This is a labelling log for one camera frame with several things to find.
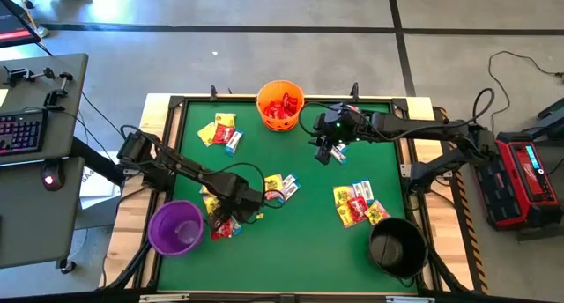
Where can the white metal frame bracket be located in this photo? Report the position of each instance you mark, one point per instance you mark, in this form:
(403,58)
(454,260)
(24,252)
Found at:
(410,299)
(163,297)

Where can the orange pumpkin face bucket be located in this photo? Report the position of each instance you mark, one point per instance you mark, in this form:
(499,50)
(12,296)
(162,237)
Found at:
(277,127)

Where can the white cardboard box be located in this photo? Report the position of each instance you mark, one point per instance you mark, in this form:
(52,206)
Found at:
(94,186)

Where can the black equipment case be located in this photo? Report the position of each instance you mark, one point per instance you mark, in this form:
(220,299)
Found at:
(553,118)

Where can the black monitor red stripe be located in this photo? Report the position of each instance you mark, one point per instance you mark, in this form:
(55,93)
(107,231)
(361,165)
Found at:
(15,25)

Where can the floor stand yellow rod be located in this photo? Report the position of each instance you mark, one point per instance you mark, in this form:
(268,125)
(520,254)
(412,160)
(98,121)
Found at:
(42,31)

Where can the purple plastic bucket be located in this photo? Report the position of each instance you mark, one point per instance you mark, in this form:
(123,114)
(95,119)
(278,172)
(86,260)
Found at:
(163,232)

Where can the black desk caster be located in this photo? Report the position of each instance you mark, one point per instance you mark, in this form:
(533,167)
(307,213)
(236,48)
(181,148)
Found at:
(66,266)

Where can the yellow black hazard tape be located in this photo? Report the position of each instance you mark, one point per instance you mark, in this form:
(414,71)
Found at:
(471,237)

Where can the grey desk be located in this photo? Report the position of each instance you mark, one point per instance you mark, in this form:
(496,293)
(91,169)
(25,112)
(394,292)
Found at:
(66,131)
(35,223)

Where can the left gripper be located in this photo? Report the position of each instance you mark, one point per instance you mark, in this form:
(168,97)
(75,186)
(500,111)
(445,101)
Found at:
(247,206)

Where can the red black power station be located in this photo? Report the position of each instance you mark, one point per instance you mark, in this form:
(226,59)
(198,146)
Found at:
(520,193)

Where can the green table mat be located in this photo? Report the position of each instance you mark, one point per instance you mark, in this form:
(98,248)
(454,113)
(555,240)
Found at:
(299,250)

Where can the white blue Hershey's bar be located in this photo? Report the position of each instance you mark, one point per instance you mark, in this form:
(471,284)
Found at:
(358,189)
(233,143)
(290,179)
(291,191)
(368,190)
(339,154)
(236,227)

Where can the black pumpkin face bucket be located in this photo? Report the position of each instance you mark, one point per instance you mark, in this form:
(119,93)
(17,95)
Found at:
(414,259)

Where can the black computer mouse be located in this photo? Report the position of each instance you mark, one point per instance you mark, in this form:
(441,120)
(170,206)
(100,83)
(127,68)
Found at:
(52,175)

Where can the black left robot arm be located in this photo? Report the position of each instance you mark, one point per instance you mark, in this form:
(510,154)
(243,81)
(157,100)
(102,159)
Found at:
(194,171)

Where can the black desk clamp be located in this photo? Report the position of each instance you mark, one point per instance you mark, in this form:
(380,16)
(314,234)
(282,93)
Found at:
(57,89)
(15,75)

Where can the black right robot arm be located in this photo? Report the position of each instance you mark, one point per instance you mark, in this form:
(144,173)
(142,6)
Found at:
(418,127)

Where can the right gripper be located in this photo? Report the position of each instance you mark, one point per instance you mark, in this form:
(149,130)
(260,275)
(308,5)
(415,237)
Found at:
(337,127)

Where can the backlit computer keyboard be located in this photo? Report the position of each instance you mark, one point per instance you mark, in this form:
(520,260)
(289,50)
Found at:
(20,133)

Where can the red candy packet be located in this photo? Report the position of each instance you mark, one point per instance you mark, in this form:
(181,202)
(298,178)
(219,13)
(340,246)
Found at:
(358,208)
(221,231)
(285,114)
(269,111)
(291,101)
(224,135)

